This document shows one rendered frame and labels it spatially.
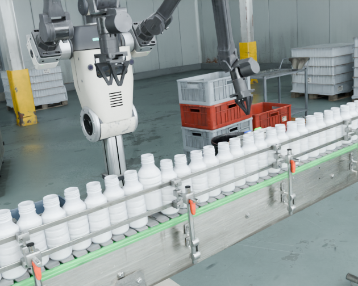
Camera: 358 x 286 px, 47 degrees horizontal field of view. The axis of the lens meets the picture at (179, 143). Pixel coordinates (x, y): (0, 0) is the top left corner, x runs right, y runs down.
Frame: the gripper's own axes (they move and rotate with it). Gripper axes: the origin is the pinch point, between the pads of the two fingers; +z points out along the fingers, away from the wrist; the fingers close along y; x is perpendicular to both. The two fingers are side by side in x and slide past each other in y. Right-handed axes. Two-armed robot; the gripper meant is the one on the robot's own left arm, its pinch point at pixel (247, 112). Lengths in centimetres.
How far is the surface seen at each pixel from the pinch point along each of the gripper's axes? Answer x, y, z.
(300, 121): -22.4, 0.1, 8.7
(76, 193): -6, -91, 8
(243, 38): 514, 805, -195
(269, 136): -18.9, -17.7, 10.4
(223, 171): -13.8, -41.6, 16.5
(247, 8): 487, 817, -265
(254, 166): -16.8, -28.2, 18.8
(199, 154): -14, -51, 9
